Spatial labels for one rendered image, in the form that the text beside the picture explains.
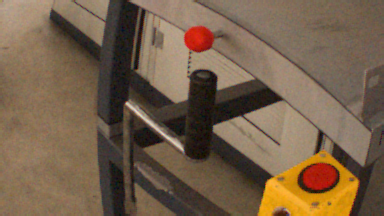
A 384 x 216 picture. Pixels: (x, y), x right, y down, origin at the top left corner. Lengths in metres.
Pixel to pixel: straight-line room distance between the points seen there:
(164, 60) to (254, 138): 0.34
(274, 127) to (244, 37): 1.11
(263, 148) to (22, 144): 0.66
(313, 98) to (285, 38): 0.10
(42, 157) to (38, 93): 0.35
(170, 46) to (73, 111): 0.32
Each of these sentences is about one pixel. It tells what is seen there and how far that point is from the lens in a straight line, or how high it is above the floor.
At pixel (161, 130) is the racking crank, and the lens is 1.31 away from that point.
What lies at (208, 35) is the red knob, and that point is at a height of 0.83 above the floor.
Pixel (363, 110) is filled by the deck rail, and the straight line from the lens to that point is 1.02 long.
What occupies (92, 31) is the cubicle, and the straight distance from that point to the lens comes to 2.85.
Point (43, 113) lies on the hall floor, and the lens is 2.61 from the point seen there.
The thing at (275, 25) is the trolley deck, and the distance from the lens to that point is 1.19.
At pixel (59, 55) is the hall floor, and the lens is 2.92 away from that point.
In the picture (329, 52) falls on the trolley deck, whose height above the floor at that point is 0.85.
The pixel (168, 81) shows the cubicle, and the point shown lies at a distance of 2.55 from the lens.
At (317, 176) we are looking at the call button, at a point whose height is 0.91.
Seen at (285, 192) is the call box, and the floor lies 0.90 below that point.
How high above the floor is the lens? 1.36
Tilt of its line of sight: 31 degrees down
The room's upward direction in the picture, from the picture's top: 5 degrees clockwise
